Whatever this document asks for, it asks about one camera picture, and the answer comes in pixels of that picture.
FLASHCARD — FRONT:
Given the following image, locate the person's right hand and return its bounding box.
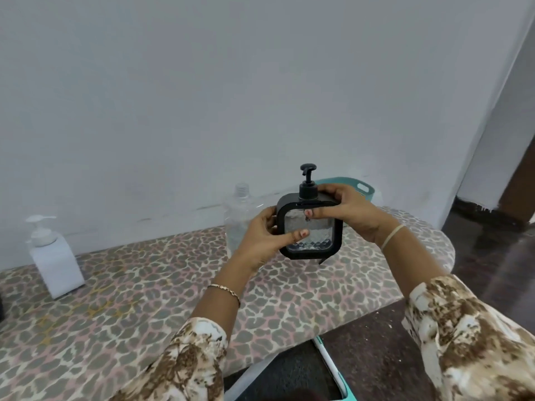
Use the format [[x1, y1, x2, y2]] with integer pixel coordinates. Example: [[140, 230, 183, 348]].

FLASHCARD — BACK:
[[304, 183, 400, 246]]

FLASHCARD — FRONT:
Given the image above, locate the person's left hand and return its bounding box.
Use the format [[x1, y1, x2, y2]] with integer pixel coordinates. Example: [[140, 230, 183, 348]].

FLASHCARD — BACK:
[[232, 206, 310, 274]]

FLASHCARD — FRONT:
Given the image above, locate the tall clear plastic bottle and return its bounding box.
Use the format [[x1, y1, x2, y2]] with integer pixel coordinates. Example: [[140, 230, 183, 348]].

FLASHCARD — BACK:
[[222, 183, 270, 260]]

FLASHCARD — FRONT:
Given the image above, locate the teal plastic basket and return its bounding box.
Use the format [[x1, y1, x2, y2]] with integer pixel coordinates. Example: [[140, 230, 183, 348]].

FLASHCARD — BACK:
[[313, 176, 376, 204]]

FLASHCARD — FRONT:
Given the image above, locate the black square soap dispenser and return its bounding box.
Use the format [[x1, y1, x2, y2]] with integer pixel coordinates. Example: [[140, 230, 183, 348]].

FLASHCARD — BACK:
[[275, 192, 344, 261]]

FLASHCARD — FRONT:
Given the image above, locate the short black pump head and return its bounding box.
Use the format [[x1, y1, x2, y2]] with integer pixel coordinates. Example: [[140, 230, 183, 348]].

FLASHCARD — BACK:
[[298, 163, 319, 202]]

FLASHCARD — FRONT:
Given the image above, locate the white soap dispenser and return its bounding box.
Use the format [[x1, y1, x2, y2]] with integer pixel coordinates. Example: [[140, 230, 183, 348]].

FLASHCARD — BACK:
[[25, 214, 86, 300]]

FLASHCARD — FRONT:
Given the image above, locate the person's left forearm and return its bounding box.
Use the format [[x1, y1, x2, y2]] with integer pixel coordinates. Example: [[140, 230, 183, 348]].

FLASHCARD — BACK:
[[110, 258, 256, 401]]

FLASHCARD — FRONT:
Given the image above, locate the person's right forearm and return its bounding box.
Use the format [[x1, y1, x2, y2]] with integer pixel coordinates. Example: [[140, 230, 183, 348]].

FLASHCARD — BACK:
[[378, 223, 535, 401]]

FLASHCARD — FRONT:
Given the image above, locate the white wrist band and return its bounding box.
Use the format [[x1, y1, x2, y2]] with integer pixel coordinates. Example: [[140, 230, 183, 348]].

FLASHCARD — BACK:
[[380, 223, 407, 252]]

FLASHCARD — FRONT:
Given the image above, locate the leopard print ironing board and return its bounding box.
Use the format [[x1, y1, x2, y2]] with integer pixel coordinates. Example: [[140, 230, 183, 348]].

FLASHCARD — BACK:
[[0, 206, 456, 401]]

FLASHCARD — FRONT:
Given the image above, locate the gold bracelet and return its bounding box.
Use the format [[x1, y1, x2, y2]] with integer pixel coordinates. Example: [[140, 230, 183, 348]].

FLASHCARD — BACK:
[[207, 283, 242, 308]]

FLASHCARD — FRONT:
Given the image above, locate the white ironing board leg frame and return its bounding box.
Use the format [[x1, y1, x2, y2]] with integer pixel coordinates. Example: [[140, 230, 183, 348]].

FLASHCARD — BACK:
[[225, 336, 358, 401]]

